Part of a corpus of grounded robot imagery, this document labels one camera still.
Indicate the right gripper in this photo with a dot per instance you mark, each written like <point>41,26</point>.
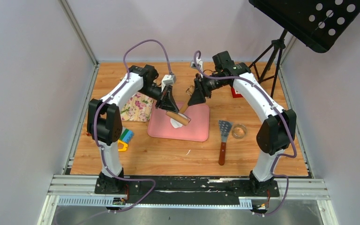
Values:
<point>198,96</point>

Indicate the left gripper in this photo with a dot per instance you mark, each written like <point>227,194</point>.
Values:
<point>167,101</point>

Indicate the wooden double-ended roller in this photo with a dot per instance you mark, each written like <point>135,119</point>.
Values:
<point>182,110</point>

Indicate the white dough ball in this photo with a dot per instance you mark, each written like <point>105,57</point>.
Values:
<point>177,124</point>

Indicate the pink plastic tray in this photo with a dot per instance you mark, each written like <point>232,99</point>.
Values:
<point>197,130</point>

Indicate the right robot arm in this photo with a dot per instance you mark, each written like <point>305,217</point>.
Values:
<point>276,135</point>

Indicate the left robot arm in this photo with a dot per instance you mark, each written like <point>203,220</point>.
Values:
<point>104,122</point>

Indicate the floral cutting mat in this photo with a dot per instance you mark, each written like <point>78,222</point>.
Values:
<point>138,108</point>

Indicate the red grid box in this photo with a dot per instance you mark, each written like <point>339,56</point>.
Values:
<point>235,93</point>

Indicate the blue green toy brick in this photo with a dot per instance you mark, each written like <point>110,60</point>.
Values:
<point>126,135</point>

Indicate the yellow triangular toy block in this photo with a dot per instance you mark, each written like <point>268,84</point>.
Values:
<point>122,146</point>

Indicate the black music stand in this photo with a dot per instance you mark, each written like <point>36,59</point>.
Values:
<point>316,23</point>

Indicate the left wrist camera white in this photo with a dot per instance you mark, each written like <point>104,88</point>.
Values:
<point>168,80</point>

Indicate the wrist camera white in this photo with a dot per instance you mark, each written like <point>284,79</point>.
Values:
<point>198,65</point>
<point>168,80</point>

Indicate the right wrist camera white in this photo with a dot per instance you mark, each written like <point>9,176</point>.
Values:
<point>198,65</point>

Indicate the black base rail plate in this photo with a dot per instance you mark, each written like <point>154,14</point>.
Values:
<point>187,190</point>

